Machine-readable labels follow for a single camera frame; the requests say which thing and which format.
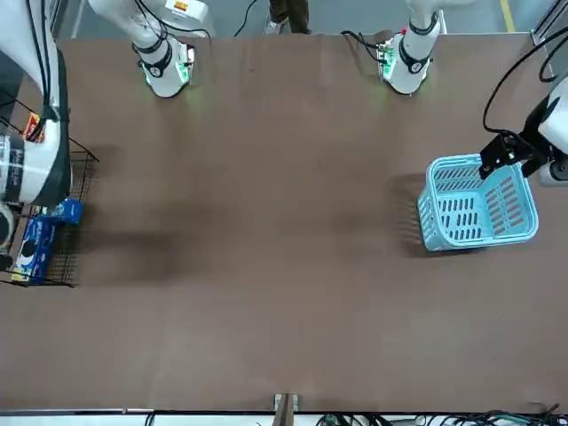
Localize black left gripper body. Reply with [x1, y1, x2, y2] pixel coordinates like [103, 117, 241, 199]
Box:
[509, 99, 556, 159]

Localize blue cookie box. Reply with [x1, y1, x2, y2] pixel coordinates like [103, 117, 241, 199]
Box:
[43, 198, 86, 226]
[10, 217, 58, 286]

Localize light blue plastic basket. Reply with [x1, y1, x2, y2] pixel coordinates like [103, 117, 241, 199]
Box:
[416, 154, 540, 253]

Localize person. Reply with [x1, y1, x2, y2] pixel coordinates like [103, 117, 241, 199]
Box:
[264, 0, 312, 36]

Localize white box with warning label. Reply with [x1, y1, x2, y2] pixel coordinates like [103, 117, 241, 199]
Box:
[162, 0, 217, 38]

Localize yellow nabati wafer box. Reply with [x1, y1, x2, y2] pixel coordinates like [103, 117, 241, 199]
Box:
[24, 112, 47, 144]

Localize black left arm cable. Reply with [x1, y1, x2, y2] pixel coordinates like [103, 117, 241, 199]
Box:
[482, 26, 568, 134]

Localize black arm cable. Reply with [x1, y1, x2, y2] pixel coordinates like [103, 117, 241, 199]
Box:
[26, 0, 61, 123]
[482, 26, 568, 134]

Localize aluminium frame post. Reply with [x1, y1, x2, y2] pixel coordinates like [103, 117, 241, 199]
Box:
[530, 0, 568, 45]

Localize black base cable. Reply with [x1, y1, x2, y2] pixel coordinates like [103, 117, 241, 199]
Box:
[340, 29, 388, 62]

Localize tangled black cables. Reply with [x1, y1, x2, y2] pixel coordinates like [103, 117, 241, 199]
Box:
[310, 402, 561, 426]

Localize black floor cable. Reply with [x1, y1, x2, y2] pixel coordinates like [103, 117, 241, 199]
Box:
[233, 0, 259, 38]

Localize aluminium camera post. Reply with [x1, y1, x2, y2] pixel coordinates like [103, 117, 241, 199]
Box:
[273, 392, 300, 426]

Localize black wire shelf rack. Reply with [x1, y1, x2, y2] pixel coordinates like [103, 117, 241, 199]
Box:
[0, 99, 101, 288]

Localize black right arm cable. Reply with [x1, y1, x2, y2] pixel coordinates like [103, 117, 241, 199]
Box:
[26, 0, 61, 123]

